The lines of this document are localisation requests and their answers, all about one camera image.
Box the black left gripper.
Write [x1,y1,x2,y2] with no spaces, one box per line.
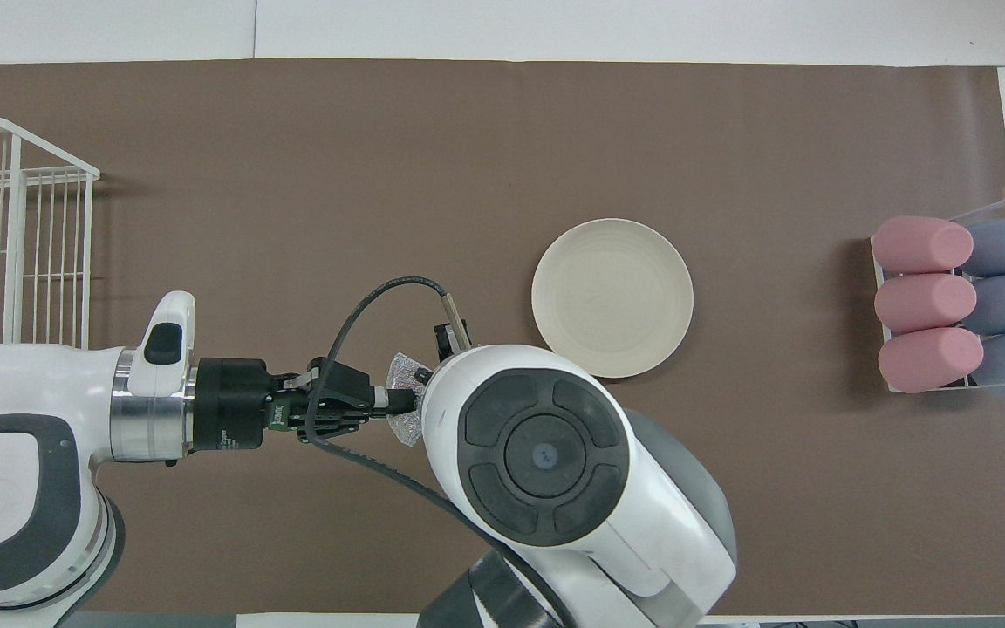
[193,356,421,454]

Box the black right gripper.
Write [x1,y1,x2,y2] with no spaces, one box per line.
[431,321,472,364]

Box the silver mesh sponge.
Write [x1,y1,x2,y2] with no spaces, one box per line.
[385,351,434,447]

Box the cream round plate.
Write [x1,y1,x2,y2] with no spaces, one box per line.
[531,218,694,379]

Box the brown table mat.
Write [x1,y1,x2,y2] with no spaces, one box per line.
[0,59,1005,616]

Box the pink plastic cup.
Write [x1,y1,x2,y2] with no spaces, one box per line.
[872,216,974,274]
[874,273,978,334]
[878,327,985,393]

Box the white wire dish rack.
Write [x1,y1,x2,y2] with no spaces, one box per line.
[0,118,100,350]

